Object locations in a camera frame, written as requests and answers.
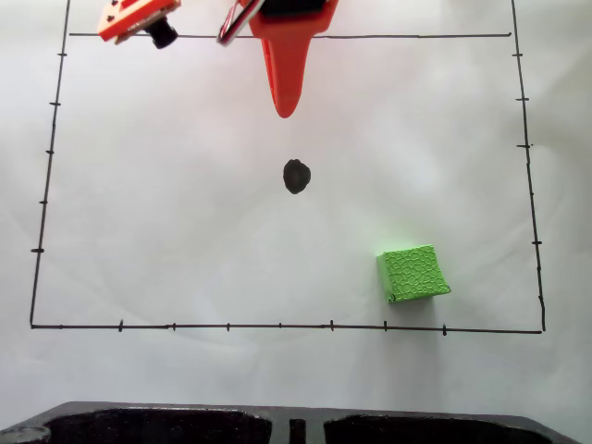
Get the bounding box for green textured cube block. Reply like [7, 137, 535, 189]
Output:
[376, 243, 452, 306]

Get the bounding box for black dot mark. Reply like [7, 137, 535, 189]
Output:
[282, 158, 313, 196]

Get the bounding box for white paper sheet drawn rectangle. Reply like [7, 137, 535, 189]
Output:
[0, 0, 592, 413]

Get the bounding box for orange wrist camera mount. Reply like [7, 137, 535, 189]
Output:
[96, 0, 182, 50]

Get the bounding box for red black servo wire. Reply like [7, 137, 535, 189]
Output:
[216, 0, 265, 48]

